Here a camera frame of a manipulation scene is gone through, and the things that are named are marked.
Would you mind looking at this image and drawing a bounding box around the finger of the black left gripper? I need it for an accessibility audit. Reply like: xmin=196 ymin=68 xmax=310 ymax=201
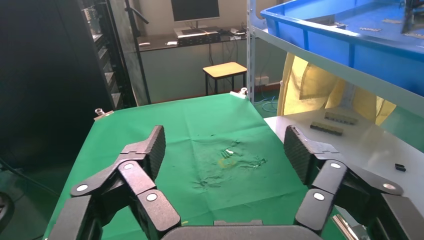
xmin=401 ymin=0 xmax=424 ymax=35

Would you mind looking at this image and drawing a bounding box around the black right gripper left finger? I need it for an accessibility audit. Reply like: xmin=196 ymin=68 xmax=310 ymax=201
xmin=47 ymin=124 xmax=182 ymax=240

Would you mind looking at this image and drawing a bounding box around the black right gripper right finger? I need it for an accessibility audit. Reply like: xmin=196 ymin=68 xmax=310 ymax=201
xmin=283 ymin=124 xmax=424 ymax=240

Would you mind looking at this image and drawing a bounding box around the white metal shelf rack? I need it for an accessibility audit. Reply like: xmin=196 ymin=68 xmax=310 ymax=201
xmin=246 ymin=0 xmax=424 ymax=220

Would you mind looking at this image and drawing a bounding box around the olive ribbed metal strip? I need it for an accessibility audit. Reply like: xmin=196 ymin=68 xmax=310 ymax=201
xmin=323 ymin=111 xmax=359 ymax=126
xmin=309 ymin=121 xmax=344 ymax=137

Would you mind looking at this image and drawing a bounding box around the silver binder clip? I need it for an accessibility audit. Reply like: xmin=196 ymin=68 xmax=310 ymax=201
xmin=229 ymin=87 xmax=249 ymax=100
xmin=93 ymin=107 xmax=115 ymax=122

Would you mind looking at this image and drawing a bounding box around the blue plastic bin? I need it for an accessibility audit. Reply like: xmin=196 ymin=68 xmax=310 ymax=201
xmin=259 ymin=0 xmax=424 ymax=98

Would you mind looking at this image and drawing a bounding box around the yellow cloth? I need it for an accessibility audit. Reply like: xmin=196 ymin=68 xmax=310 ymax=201
xmin=276 ymin=52 xmax=397 ymax=127

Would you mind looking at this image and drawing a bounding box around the green table cloth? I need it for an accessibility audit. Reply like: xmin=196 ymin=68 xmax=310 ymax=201
xmin=43 ymin=92 xmax=347 ymax=240

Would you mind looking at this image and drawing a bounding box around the black server cabinet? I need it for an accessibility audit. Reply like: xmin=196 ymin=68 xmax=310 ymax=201
xmin=0 ymin=0 xmax=138 ymax=170

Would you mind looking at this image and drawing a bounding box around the glass cabinet door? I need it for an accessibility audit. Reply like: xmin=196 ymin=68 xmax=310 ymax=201
xmin=106 ymin=0 xmax=152 ymax=108

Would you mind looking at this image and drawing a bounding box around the grey office desk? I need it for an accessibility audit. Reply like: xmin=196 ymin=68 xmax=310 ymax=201
xmin=136 ymin=28 xmax=253 ymax=104

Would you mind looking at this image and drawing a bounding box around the wooden top stool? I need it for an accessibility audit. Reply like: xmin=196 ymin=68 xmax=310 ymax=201
xmin=202 ymin=61 xmax=248 ymax=97

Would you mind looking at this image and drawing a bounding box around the black rack device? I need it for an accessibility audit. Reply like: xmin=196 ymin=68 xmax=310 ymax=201
xmin=173 ymin=26 xmax=222 ymax=47

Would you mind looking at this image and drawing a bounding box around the black computer monitor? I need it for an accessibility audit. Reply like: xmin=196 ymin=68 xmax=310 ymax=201
xmin=170 ymin=0 xmax=221 ymax=29

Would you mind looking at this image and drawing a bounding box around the black floor cable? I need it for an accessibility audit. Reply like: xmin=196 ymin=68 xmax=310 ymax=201
xmin=0 ymin=158 xmax=62 ymax=198

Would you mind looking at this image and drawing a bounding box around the blue cable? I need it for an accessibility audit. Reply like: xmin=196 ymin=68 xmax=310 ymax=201
xmin=253 ymin=97 xmax=279 ymax=114

